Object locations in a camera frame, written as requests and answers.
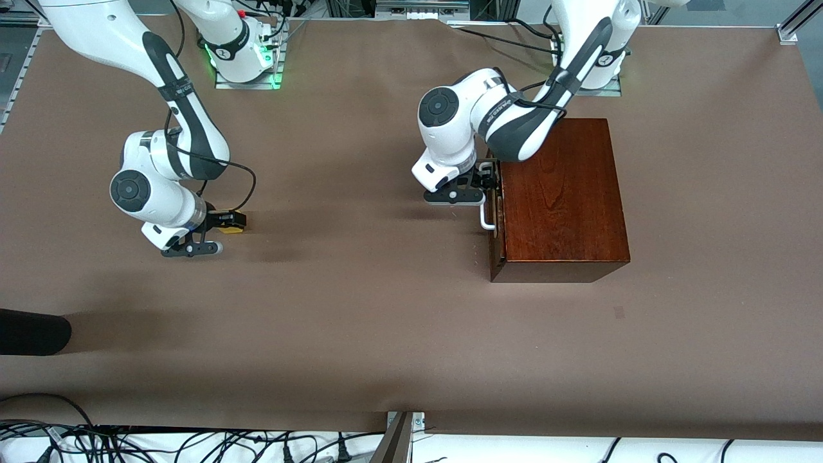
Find light wood drawer white handle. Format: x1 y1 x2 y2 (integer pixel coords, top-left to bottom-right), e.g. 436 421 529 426
480 151 507 240

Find dark brown wooden cabinet box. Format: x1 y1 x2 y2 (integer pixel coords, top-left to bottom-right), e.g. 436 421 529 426
487 118 631 284

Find brown table cover mat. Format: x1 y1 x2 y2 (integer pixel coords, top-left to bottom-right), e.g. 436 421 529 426
0 13 823 442

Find silver power strip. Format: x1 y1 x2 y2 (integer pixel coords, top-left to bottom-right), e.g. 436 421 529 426
375 0 471 19

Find black ribbed foam cylinder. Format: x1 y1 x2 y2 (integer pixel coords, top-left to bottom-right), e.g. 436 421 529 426
0 309 73 356

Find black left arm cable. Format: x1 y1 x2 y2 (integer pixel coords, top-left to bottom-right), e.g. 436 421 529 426
492 68 570 114

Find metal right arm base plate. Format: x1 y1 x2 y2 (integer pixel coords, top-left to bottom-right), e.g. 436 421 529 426
214 19 285 90

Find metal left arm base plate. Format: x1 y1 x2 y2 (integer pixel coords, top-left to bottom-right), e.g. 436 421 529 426
566 74 623 97

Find aluminium table edge rail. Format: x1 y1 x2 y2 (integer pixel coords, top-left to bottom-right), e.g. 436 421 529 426
0 26 43 133

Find small metal mounting bracket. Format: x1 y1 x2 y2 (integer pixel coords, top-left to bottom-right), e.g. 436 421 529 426
387 412 426 433

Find grey metal camera post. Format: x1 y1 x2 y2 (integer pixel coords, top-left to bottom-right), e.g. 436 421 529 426
370 412 413 463

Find aluminium corner frame profile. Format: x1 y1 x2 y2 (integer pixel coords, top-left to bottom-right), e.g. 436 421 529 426
777 0 823 46

